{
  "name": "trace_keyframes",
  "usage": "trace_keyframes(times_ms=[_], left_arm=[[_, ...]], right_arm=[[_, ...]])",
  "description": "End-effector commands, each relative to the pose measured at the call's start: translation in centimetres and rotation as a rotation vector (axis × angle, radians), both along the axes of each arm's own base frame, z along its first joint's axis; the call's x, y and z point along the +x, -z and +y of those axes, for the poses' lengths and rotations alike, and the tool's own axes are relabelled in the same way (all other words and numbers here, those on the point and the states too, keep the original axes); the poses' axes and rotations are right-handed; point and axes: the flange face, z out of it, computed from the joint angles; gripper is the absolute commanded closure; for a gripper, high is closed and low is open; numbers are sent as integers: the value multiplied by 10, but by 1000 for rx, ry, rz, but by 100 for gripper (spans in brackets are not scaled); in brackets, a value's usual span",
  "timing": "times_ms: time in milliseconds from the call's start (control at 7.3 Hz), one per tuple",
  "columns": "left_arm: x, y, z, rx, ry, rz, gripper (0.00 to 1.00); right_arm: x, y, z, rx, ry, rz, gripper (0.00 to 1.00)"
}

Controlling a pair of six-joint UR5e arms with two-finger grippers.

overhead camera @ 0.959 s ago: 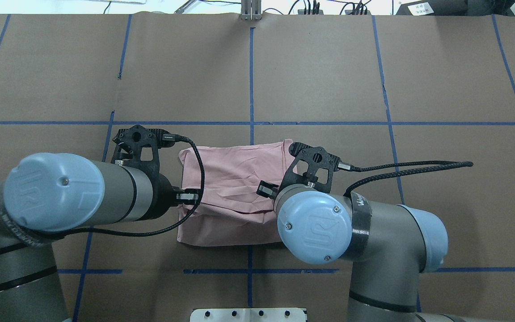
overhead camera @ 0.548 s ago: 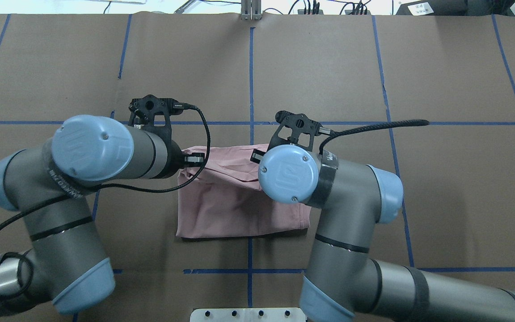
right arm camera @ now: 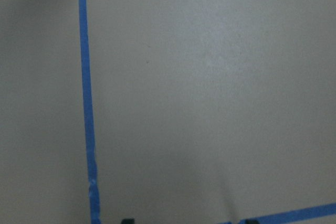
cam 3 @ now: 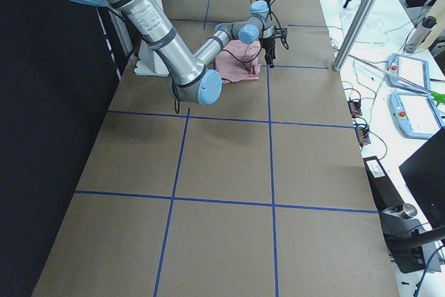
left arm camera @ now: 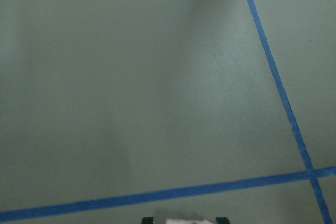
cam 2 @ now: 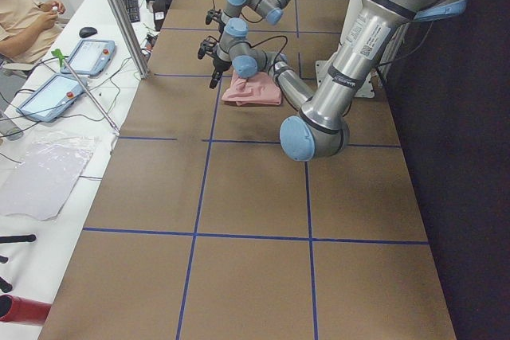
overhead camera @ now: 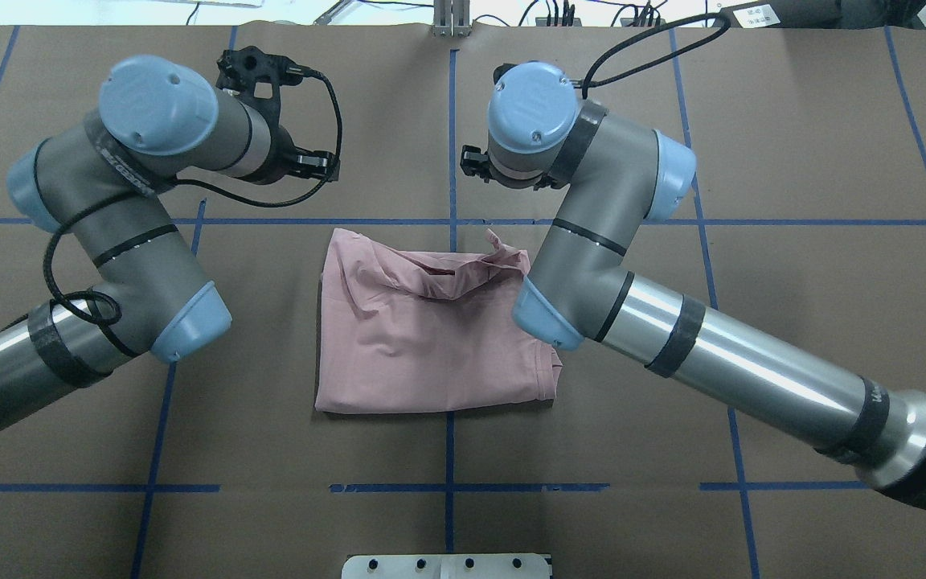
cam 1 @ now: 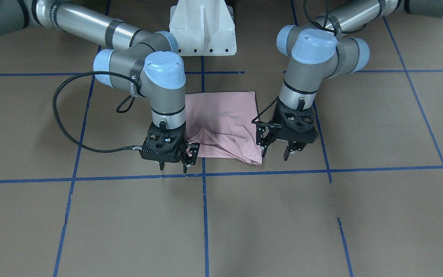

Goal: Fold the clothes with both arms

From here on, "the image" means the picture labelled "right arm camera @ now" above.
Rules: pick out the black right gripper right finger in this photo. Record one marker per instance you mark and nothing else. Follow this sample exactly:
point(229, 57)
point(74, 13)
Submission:
point(250, 221)

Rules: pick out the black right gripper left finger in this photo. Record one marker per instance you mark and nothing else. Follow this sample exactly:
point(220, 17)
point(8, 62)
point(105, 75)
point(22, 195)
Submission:
point(127, 221)

